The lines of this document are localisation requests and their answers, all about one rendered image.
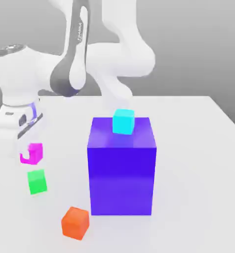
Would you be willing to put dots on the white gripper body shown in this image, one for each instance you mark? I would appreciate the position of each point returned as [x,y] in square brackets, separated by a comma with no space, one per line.
[20,134]

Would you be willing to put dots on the small orange cube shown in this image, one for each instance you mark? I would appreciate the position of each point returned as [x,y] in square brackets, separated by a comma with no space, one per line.
[75,224]

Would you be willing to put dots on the large purple box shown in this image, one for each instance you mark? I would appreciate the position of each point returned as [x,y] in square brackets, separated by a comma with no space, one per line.
[121,177]

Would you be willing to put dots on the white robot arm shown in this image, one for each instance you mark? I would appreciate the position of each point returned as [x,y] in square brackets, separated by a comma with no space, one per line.
[113,63]

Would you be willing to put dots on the small magenta cube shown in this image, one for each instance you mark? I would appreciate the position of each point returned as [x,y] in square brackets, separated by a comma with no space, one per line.
[36,153]

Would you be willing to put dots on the small cyan cube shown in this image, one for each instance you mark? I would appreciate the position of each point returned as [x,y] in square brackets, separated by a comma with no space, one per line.
[123,122]

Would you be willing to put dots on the small green cube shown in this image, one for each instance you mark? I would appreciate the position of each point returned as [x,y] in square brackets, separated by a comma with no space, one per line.
[37,182]

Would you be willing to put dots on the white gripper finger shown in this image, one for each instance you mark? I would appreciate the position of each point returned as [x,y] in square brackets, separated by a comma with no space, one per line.
[24,153]

